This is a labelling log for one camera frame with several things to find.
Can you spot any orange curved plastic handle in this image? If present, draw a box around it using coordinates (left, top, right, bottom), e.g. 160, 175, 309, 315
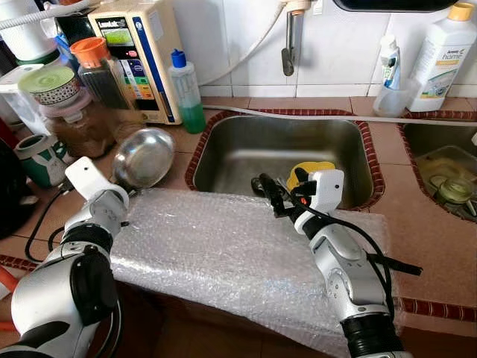
0, 265, 17, 333

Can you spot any stainless steel sink basin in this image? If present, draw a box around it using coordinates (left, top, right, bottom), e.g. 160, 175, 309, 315
192, 116, 375, 211
402, 122, 477, 222

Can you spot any white detergent bottle yellow cap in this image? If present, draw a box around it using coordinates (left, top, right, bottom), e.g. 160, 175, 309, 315
408, 2, 476, 113

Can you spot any green dish soap bottle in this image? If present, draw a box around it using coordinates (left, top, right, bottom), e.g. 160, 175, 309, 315
168, 49, 207, 135

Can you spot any clear plastic box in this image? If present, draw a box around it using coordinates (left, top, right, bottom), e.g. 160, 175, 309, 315
0, 63, 45, 135

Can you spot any thin white water hose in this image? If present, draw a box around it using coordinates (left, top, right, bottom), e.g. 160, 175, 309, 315
200, 4, 291, 87

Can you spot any green and white mug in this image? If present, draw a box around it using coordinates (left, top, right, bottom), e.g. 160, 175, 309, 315
15, 134, 72, 187

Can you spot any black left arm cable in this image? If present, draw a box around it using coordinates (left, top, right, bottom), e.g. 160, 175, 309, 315
25, 190, 75, 262

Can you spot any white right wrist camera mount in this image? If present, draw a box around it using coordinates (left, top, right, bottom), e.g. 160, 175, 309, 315
304, 169, 346, 213

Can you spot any clear glass dish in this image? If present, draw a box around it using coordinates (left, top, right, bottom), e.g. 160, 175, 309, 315
416, 145, 474, 187

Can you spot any glass jar orange lid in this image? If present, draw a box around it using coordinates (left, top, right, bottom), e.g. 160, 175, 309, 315
71, 37, 131, 111

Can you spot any black rounded object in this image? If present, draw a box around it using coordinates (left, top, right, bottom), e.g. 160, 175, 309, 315
0, 138, 34, 239

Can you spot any white plastic jug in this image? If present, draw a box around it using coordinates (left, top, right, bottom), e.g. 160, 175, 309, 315
0, 0, 59, 64

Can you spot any brown jar pink lid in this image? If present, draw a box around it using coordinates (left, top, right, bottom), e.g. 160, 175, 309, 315
39, 89, 116, 159

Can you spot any clear plastic cup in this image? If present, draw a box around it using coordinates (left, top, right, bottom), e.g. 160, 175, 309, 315
373, 78, 418, 118

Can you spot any grey counter hose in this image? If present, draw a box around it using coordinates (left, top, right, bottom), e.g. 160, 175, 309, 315
205, 104, 477, 125

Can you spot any cream water ionizer blue stripe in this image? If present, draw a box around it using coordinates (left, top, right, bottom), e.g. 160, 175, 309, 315
88, 0, 183, 125

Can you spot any clear bubble wrap sheet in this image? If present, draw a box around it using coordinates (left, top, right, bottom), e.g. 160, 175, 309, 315
110, 186, 403, 357

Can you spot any round greenish glass jar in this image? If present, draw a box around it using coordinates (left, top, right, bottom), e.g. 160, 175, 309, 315
435, 178, 474, 213

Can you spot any patterned tin green lid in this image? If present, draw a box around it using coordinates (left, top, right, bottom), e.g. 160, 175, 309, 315
19, 66, 81, 105

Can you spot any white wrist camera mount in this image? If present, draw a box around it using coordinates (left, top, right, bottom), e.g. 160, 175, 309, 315
304, 169, 346, 213
66, 157, 120, 201

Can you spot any dark blue rounded panel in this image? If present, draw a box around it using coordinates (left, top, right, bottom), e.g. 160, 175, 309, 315
333, 0, 467, 13

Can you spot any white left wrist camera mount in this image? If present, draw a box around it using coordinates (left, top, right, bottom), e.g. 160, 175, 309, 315
66, 157, 120, 201

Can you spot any grey metal wall tap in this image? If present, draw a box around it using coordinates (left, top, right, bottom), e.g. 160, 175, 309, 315
281, 0, 312, 77

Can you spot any stainless steel bowl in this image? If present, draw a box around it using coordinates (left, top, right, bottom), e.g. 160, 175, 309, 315
112, 127, 176, 191

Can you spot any white toothpaste tube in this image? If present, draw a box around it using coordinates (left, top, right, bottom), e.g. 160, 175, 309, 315
380, 35, 403, 90

